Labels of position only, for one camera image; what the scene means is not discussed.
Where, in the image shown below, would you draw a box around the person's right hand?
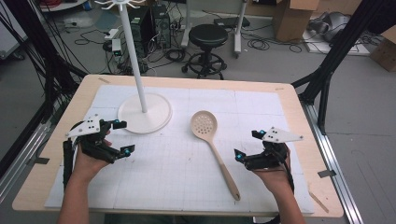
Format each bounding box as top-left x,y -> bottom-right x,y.
251,146 -> 294,194

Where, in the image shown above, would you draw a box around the black computer tower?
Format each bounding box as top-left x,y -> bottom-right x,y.
128,5 -> 154,59
150,4 -> 173,50

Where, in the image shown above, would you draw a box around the beige slotted spoon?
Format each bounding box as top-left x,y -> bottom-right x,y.
190,109 -> 242,202

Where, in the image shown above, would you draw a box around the thin wooden stick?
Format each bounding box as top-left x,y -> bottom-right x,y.
307,190 -> 331,215

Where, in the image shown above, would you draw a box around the low cardboard box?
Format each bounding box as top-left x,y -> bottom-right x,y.
369,25 -> 396,74

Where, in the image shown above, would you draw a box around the white grid mat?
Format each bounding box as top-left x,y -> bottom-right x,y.
44,84 -> 316,216

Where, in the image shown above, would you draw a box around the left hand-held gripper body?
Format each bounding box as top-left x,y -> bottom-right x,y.
64,113 -> 123,165

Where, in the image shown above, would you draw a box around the tall cardboard box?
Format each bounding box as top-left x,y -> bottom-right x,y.
272,0 -> 320,44

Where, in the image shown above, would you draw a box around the black round stool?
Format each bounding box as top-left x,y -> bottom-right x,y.
180,23 -> 230,81

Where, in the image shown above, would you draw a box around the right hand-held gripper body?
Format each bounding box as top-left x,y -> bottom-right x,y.
243,126 -> 304,172

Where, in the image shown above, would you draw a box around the white floor board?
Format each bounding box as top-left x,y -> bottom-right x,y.
302,28 -> 372,58

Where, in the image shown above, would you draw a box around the person's left hand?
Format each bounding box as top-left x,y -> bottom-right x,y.
72,130 -> 113,185

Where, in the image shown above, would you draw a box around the person's dark trousers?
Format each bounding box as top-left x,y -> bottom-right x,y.
103,213 -> 254,224

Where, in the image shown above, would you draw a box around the wooden table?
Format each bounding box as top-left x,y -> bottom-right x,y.
11,73 -> 345,219

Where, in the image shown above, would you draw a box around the black metal frame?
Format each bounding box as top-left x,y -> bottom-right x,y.
0,0 -> 90,179
291,0 -> 396,135

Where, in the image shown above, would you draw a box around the coiled black floor cable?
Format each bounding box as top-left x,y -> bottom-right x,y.
247,36 -> 273,51

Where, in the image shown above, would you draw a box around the aluminium rail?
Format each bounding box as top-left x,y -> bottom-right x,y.
300,100 -> 365,224
0,119 -> 53,203

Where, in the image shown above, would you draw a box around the white power strip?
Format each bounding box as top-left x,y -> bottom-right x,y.
104,28 -> 123,58

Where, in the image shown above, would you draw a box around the white hook stand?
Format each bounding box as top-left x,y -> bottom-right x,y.
93,0 -> 174,135

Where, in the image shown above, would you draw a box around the black flat device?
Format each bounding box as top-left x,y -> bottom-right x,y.
213,15 -> 251,29

